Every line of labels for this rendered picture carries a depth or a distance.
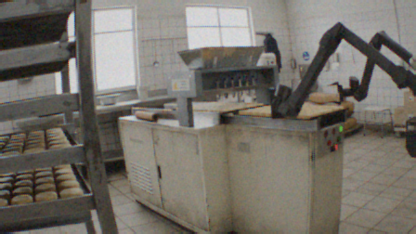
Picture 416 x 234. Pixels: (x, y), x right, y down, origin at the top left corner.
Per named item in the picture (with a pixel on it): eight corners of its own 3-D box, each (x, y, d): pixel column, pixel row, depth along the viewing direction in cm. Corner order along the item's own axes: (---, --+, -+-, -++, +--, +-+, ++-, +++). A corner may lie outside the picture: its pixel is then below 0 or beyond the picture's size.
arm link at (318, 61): (332, 36, 135) (342, 44, 143) (322, 30, 139) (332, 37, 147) (284, 119, 151) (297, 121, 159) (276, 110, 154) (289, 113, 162)
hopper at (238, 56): (177, 71, 240) (175, 51, 239) (241, 67, 273) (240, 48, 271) (202, 69, 217) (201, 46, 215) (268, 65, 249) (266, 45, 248)
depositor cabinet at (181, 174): (133, 204, 328) (119, 118, 318) (193, 188, 370) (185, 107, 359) (212, 249, 225) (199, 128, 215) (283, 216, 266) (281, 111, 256)
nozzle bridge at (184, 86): (170, 124, 241) (165, 73, 237) (252, 110, 283) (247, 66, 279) (199, 128, 215) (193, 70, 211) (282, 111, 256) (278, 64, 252)
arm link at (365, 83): (374, 45, 164) (383, 42, 168) (367, 41, 167) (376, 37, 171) (358, 105, 193) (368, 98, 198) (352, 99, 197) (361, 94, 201)
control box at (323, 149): (317, 156, 175) (316, 129, 173) (339, 146, 189) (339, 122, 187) (321, 157, 172) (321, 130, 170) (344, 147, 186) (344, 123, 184)
